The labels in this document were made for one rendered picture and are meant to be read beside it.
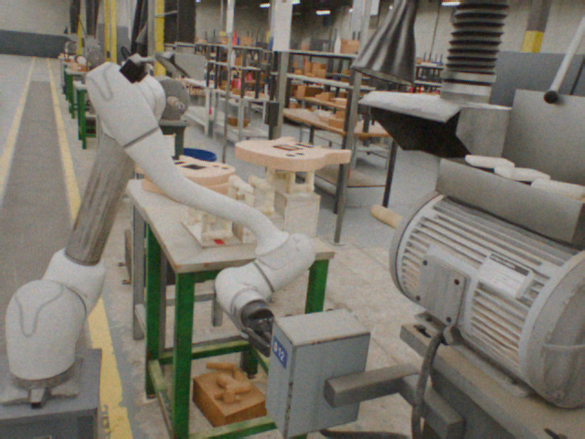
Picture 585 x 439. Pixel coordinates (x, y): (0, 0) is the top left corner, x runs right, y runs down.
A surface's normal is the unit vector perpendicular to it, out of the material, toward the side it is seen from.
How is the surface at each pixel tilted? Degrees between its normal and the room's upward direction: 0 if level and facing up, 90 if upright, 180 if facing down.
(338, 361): 90
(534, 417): 0
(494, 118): 90
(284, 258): 73
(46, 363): 92
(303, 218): 90
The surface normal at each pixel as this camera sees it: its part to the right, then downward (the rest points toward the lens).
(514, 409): 0.10, -0.95
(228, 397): 0.04, 0.12
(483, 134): 0.42, 0.32
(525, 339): -0.91, 0.09
